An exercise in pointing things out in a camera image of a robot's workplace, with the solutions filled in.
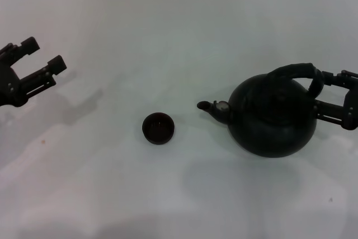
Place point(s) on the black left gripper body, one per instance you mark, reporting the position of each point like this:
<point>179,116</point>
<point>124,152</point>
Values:
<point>8,88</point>

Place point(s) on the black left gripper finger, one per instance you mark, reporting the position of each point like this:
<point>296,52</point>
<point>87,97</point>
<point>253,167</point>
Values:
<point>29,46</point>
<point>56,65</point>

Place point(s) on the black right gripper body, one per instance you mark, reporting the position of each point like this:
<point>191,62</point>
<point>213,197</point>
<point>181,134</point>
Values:
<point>352,110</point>

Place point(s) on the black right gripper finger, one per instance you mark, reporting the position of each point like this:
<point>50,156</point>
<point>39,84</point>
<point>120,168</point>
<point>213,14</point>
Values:
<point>339,78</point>
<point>330,110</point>

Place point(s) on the dark brown small teacup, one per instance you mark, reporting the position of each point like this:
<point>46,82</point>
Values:
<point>158,129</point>

